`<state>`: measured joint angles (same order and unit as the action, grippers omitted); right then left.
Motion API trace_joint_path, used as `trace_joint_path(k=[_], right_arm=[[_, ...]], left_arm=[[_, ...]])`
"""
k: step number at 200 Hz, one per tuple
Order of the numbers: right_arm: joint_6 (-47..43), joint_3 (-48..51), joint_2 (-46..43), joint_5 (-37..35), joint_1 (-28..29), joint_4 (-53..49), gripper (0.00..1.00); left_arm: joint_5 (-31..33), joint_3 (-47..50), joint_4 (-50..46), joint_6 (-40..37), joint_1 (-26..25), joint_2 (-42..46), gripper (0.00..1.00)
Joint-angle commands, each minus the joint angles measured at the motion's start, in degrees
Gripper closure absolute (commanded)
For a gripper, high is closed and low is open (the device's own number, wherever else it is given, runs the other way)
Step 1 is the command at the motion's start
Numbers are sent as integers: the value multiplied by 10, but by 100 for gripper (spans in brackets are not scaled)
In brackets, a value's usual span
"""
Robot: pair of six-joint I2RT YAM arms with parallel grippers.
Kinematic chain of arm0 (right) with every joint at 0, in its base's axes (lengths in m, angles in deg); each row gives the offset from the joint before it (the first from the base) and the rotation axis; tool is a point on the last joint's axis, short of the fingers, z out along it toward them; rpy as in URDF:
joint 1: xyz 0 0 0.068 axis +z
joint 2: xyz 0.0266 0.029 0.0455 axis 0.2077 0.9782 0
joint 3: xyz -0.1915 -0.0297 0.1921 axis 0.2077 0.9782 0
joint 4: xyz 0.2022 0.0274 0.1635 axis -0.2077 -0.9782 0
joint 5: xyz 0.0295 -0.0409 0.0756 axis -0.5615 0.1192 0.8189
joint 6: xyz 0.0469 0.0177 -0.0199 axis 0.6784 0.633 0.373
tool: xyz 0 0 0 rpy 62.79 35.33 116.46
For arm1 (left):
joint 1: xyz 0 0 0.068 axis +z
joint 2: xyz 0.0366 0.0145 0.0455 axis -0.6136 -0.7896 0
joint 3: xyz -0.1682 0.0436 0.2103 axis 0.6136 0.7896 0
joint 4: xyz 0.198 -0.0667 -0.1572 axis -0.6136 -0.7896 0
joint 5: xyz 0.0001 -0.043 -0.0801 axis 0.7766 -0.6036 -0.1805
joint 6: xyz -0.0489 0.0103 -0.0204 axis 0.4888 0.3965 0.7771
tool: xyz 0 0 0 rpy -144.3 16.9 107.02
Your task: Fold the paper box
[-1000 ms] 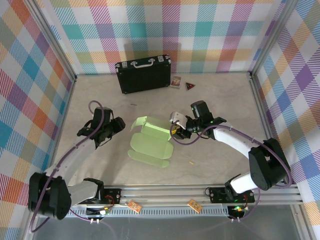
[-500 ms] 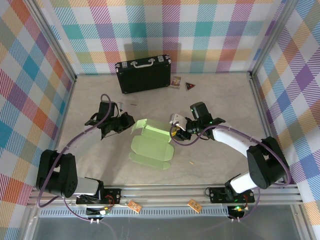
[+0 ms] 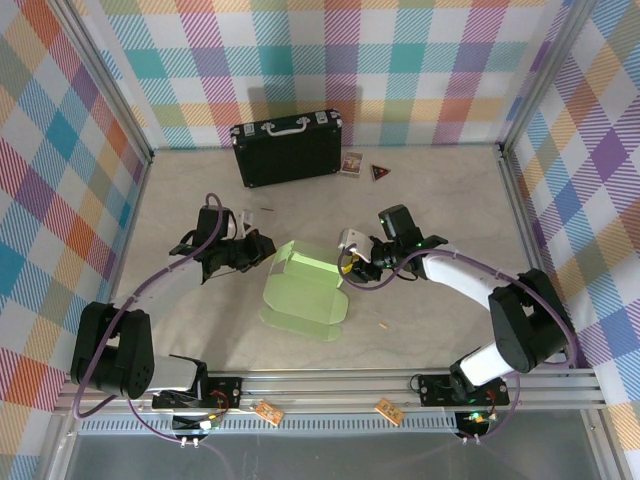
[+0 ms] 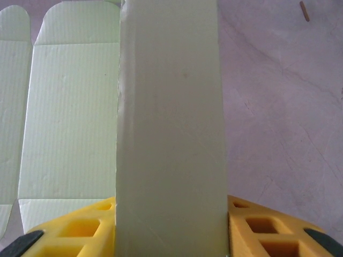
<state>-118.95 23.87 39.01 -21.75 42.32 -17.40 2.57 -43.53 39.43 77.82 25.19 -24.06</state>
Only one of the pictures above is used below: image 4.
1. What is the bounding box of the small light wooden stick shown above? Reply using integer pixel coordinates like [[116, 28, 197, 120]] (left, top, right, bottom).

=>
[[299, 1, 310, 22]]

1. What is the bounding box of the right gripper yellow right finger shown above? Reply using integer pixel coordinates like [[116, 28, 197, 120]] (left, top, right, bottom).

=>
[[227, 195, 343, 257]]

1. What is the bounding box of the light green paper box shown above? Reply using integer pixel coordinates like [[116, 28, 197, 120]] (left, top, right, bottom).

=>
[[0, 0, 230, 257]]

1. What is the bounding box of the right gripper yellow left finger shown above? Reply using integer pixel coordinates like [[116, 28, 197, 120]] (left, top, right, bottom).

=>
[[16, 196, 117, 257]]

